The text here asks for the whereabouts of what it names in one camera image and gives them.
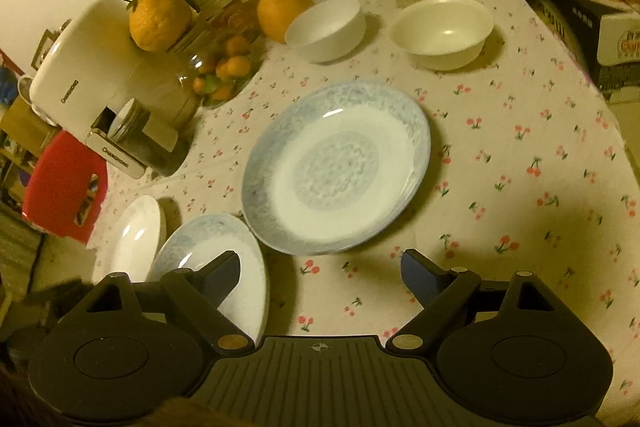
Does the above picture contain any dark tea jar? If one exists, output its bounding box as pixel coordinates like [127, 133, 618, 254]
[107, 98, 190, 176]

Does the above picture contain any white bowl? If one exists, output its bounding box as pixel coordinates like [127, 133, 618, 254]
[285, 0, 366, 64]

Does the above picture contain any red plastic stool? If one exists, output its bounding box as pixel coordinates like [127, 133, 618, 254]
[22, 131, 108, 245]

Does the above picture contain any large orange with leaves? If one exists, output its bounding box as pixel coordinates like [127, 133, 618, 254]
[124, 0, 198, 53]

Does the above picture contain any large orange citrus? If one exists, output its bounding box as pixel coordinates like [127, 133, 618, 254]
[256, 0, 314, 43]

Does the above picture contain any black white cardboard box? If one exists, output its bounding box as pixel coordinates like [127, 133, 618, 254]
[528, 0, 639, 98]

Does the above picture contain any cherry print tablecloth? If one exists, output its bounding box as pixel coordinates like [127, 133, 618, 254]
[90, 0, 639, 426]

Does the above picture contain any large blue patterned plate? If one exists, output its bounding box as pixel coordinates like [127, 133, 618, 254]
[241, 80, 432, 256]

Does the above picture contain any white appliance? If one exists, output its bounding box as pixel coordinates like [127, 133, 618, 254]
[30, 0, 198, 179]

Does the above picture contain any glass jar of kumquats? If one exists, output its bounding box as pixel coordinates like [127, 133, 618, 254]
[170, 0, 264, 108]

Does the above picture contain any small white plate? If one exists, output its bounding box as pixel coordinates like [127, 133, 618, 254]
[92, 195, 166, 283]

